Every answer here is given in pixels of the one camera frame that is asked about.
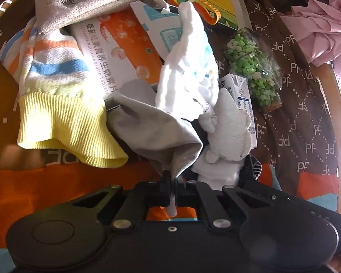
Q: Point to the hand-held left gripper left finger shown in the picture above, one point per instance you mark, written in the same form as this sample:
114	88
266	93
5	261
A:
161	193

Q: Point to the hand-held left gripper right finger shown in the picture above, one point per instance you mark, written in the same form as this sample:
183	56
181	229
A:
187	194

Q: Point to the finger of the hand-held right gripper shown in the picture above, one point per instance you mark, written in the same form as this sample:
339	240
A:
268	194

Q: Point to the navy striped sock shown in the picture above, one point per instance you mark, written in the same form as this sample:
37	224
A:
255	167

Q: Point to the grey cloth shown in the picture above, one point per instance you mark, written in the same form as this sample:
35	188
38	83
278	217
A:
153	125

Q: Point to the white muslin cloth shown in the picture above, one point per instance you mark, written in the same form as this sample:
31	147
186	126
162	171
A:
184	76

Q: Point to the striped sock with yellow cuff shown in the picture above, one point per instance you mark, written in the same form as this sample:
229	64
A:
59	119

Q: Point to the white plush toy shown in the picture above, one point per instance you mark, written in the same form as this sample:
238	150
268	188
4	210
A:
230	125

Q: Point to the brown printed blanket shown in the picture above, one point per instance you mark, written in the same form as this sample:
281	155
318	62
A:
301	119

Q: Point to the small milk carton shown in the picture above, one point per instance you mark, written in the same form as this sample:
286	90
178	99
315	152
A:
244	99

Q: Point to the bottle of green paper stars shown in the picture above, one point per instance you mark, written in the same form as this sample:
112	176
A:
250	62

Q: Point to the orange and white tablet box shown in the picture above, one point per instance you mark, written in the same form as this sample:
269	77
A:
122	51

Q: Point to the white and blue carton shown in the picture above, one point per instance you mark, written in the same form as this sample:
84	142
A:
156	25

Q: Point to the pink cloth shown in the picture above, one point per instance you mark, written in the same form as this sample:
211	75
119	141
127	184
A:
321	31

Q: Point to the grey printed sock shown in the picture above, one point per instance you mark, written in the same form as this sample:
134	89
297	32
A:
74	5

